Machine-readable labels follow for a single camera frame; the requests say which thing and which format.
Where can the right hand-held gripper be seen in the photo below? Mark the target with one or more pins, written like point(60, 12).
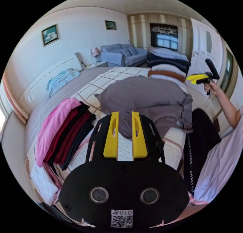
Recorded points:
point(207, 79)

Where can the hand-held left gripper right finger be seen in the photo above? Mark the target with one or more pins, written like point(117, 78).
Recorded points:
point(139, 145)

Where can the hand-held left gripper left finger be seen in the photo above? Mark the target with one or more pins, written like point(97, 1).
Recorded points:
point(111, 141)

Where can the brown short sleeve shirt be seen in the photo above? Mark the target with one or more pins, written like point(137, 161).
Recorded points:
point(144, 98)

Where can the person's right forearm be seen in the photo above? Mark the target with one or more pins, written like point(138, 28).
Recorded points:
point(228, 109)

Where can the person's right hand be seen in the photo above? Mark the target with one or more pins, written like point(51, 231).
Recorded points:
point(213, 88)

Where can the tall grey navy pile of clothes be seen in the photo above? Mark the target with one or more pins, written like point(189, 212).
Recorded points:
point(169, 63)

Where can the white door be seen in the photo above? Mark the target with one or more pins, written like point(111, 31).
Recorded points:
point(206, 44)

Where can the pink red black pile of clothes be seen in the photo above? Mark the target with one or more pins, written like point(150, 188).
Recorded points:
point(62, 130)

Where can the bed with checked quilt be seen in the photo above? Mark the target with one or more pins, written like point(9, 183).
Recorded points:
point(89, 88)

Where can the white nightstand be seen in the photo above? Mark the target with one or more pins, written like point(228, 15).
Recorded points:
point(96, 64)

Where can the light blue pillow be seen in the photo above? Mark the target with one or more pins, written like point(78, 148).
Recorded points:
point(60, 80)

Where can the blue sofa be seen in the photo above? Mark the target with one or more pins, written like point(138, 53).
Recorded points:
point(121, 55)

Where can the person's body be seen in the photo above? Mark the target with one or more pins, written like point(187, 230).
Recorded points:
point(218, 160)

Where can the table lamp with patterned shade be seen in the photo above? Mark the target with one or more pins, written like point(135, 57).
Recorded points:
point(95, 53)

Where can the small framed picture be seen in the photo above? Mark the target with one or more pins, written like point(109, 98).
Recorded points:
point(110, 25)

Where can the large framed picture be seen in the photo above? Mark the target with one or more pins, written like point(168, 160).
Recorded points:
point(50, 34)

